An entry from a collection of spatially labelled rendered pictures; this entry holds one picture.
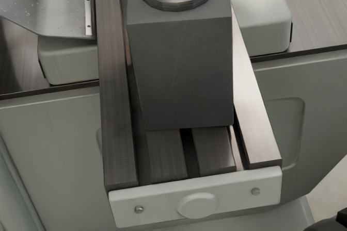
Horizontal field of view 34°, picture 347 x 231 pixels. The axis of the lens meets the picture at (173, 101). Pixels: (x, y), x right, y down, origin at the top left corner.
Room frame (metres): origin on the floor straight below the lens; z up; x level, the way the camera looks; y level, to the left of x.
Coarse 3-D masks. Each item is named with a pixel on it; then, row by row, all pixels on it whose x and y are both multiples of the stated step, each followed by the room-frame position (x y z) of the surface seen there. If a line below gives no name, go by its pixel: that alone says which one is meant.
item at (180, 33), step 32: (128, 0) 0.56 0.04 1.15; (160, 0) 0.53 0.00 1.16; (192, 0) 0.52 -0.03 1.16; (224, 0) 0.53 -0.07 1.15; (128, 32) 0.51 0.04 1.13; (160, 32) 0.51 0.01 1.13; (192, 32) 0.50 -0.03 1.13; (224, 32) 0.50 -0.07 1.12; (160, 64) 0.51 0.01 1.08; (192, 64) 0.50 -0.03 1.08; (224, 64) 0.50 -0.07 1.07; (160, 96) 0.51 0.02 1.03; (192, 96) 0.50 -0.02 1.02; (224, 96) 0.50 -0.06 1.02; (160, 128) 0.51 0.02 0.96
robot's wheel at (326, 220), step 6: (318, 222) 0.57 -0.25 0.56; (324, 222) 0.56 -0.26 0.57; (330, 222) 0.56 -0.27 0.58; (336, 222) 0.55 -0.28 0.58; (306, 228) 0.57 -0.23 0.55; (312, 228) 0.56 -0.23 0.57; (318, 228) 0.55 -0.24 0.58; (324, 228) 0.54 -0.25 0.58; (330, 228) 0.54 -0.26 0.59; (336, 228) 0.54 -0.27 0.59; (342, 228) 0.53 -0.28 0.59
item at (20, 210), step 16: (0, 144) 0.80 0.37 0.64; (0, 160) 0.79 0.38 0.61; (0, 176) 0.77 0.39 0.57; (16, 176) 0.80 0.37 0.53; (0, 192) 0.76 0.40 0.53; (16, 192) 0.78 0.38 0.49; (0, 208) 0.75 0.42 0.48; (16, 208) 0.77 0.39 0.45; (32, 208) 0.80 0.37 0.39; (0, 224) 0.75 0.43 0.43; (16, 224) 0.76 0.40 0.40; (32, 224) 0.78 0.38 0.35
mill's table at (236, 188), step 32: (96, 0) 0.82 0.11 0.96; (128, 64) 0.68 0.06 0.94; (128, 96) 0.58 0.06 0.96; (256, 96) 0.55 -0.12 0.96; (128, 128) 0.52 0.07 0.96; (192, 128) 0.51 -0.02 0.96; (224, 128) 0.50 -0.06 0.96; (256, 128) 0.49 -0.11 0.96; (128, 160) 0.47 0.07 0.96; (160, 160) 0.46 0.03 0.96; (192, 160) 0.47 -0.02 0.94; (224, 160) 0.45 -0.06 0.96; (256, 160) 0.44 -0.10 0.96; (128, 192) 0.42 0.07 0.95; (160, 192) 0.42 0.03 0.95; (192, 192) 0.42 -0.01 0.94; (224, 192) 0.42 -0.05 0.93; (256, 192) 0.41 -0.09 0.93; (128, 224) 0.41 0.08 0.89
